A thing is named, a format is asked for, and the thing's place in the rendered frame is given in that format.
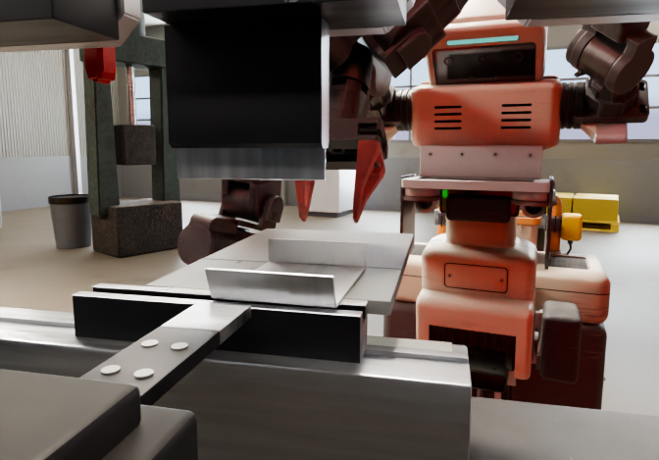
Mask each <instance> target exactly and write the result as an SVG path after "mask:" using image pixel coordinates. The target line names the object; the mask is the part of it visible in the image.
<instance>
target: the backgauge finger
mask: <svg viewBox="0 0 659 460"><path fill-rule="evenodd" d="M250 318H251V305H244V304H230V303H217V302H203V301H199V302H197V303H196V304H194V305H192V306H191V307H189V308H188V309H186V310H185V311H183V312H181V313H180V314H178V315H177V316H175V317H174V318H172V319H170V320H169V321H167V322H166V323H165V324H163V325H162V326H161V327H159V328H157V329H156V330H154V331H153V332H150V333H149V334H147V335H146V336H144V337H143V338H141V339H139V340H138V341H136V342H135V343H133V344H132V345H130V346H128V347H127V348H125V349H124V350H122V351H121V352H119V353H117V354H116V355H114V356H113V357H111V358H110V359H108V360H106V361H105V362H103V363H102V364H100V365H99V366H97V367H95V368H94V369H92V370H91V371H89V372H88V373H86V374H84V375H83V376H81V377H80V378H72V377H64V376H55V375H46V374H38V373H30V372H21V371H12V370H4V369H0V460H198V443H197V418H196V416H195V413H193V412H191V411H188V410H180V409H173V408H165V407H157V406H152V405H153V404H154V403H155V402H156V401H158V400H159V399H160V398H161V397H162V396H163V395H164V394H165V393H167V392H168V391H169V390H170V389H171V388H172V387H173V386H174V385H176V384H177V383H178V382H179V381H180V380H181V379H182V378H184V377H185V376H186V375H187V374H188V373H189V372H190V371H191V370H192V369H194V368H195V367H196V366H197V365H198V364H199V363H200V362H201V361H203V360H204V359H205V358H206V357H207V356H208V355H209V354H210V353H212V352H213V351H214V350H215V349H216V348H217V347H218V346H219V345H220V344H222V343H223V342H224V341H225V340H226V339H227V338H228V337H230V336H231V335H232V334H233V333H234V332H235V331H236V330H238V329H239V328H240V327H241V326H242V325H243V324H244V323H245V322H247V321H248V320H249V319H250Z"/></svg>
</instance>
